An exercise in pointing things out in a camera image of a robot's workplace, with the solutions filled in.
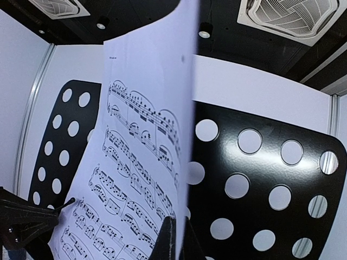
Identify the ceiling air vent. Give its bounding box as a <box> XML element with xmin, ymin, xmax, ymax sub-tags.
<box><xmin>237</xmin><ymin>0</ymin><xmax>346</xmax><ymax>47</ymax></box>
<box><xmin>29</xmin><ymin>0</ymin><xmax>91</xmax><ymax>20</ymax></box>

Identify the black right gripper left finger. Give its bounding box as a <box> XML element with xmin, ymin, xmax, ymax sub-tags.
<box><xmin>150</xmin><ymin>216</ymin><xmax>176</xmax><ymax>260</ymax></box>

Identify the aluminium frame post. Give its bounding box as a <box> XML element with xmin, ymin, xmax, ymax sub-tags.
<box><xmin>13</xmin><ymin>43</ymin><xmax>56</xmax><ymax>196</ymax></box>
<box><xmin>292</xmin><ymin>94</ymin><xmax>339</xmax><ymax>259</ymax></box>

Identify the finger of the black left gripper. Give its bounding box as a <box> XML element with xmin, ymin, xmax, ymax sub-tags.
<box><xmin>1</xmin><ymin>187</ymin><xmax>59</xmax><ymax>249</ymax></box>

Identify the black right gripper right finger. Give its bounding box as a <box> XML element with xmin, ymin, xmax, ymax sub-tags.
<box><xmin>179</xmin><ymin>217</ymin><xmax>206</xmax><ymax>260</ymax></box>

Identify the left aluminium frame post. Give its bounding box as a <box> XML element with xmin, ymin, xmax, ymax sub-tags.
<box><xmin>13</xmin><ymin>43</ymin><xmax>56</xmax><ymax>196</ymax></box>

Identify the black music stand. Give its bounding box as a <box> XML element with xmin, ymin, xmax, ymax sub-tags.
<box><xmin>28</xmin><ymin>80</ymin><xmax>347</xmax><ymax>260</ymax></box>

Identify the right aluminium frame post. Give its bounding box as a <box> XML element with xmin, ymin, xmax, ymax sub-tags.
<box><xmin>292</xmin><ymin>94</ymin><xmax>339</xmax><ymax>259</ymax></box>

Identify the purple sheet music page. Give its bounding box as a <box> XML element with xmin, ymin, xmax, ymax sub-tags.
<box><xmin>49</xmin><ymin>1</ymin><xmax>198</xmax><ymax>259</ymax></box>

